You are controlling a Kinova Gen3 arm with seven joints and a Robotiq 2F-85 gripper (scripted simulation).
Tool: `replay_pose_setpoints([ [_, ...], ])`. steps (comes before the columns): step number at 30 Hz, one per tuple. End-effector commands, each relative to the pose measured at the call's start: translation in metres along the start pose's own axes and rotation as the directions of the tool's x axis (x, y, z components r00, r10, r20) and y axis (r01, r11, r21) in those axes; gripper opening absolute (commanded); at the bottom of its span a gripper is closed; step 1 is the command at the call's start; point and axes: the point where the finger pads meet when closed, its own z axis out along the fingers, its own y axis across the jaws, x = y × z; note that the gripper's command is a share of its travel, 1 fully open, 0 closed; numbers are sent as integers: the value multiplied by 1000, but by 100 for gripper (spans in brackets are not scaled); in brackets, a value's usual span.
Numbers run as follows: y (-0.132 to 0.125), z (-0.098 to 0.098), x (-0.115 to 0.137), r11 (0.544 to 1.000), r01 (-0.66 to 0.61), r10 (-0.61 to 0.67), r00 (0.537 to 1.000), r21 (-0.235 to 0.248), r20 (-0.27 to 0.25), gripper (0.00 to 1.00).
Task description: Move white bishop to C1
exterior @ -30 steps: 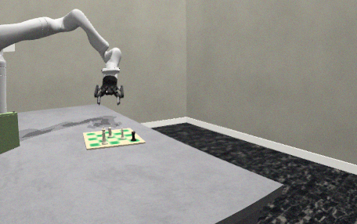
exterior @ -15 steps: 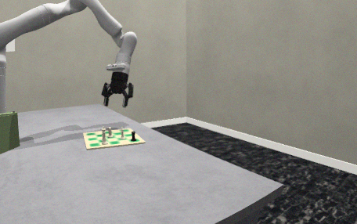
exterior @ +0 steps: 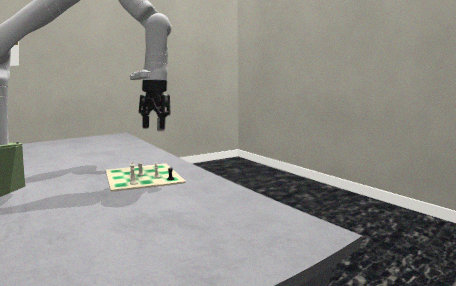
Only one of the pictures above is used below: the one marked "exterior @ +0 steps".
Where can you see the green and cream chessboard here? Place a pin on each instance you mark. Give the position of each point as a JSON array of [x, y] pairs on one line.
[[119, 178]]

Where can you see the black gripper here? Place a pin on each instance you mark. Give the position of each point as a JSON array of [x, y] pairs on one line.
[[153, 98]]

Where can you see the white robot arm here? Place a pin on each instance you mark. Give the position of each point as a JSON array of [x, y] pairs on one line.
[[39, 13]]

